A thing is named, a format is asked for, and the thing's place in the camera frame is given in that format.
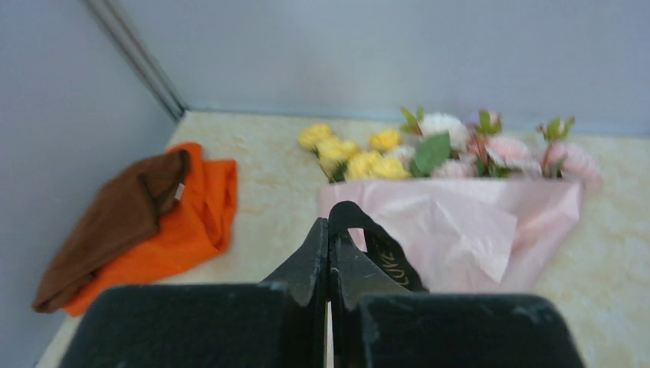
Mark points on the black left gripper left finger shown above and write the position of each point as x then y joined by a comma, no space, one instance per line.
278,322

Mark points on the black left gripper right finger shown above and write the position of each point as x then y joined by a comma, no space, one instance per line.
378,323

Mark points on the black ribbon with gold lettering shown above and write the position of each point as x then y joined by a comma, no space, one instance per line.
381,248

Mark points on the pink wrapping paper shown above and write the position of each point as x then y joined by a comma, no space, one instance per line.
469,235

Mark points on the pink and white flower bunch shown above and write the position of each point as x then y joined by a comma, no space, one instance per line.
480,148

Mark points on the orange cloth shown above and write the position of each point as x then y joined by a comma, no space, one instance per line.
195,230

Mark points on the yellow rose bunch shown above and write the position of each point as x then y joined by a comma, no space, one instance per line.
343,160

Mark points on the brown cloth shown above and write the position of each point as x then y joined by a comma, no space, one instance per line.
126,210

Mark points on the aluminium corner frame post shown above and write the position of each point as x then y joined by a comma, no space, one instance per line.
117,26

